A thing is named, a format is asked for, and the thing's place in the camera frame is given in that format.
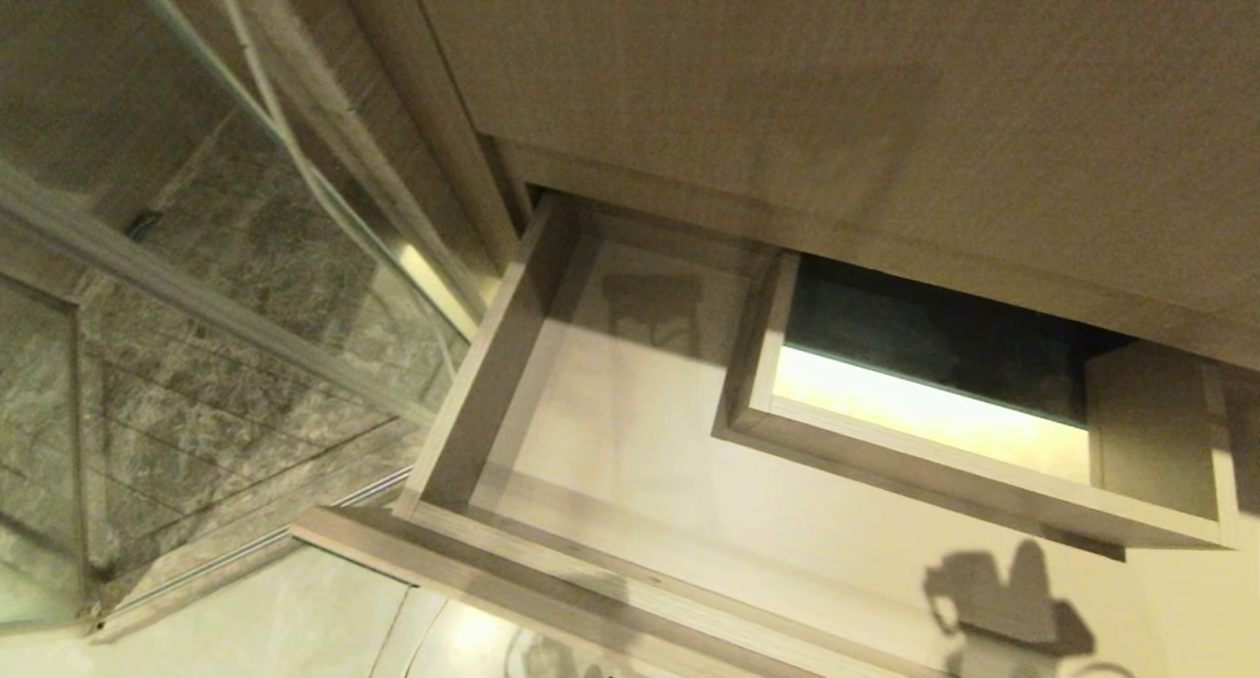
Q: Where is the light wooden vanity cabinet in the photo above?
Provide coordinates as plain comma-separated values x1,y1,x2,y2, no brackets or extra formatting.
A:
330,0,1260,374

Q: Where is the light wooden drawer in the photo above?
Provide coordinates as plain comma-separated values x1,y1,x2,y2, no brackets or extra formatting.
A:
291,190,1260,678

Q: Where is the white shower hose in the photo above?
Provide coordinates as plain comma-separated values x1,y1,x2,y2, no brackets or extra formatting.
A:
210,0,464,384

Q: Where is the glass shower door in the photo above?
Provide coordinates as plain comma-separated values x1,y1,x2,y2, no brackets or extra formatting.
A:
0,0,485,642

